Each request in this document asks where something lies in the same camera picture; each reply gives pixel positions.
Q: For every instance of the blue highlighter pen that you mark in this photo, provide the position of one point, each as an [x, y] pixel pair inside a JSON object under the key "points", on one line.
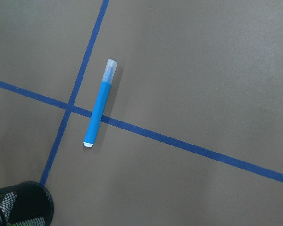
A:
{"points": [[100, 103]]}

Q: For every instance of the brown paper table cover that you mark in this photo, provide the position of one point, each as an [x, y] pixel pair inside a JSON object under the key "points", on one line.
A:
{"points": [[192, 130]]}

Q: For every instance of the black mesh pen cup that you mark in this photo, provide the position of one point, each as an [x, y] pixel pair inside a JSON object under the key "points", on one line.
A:
{"points": [[26, 204]]}

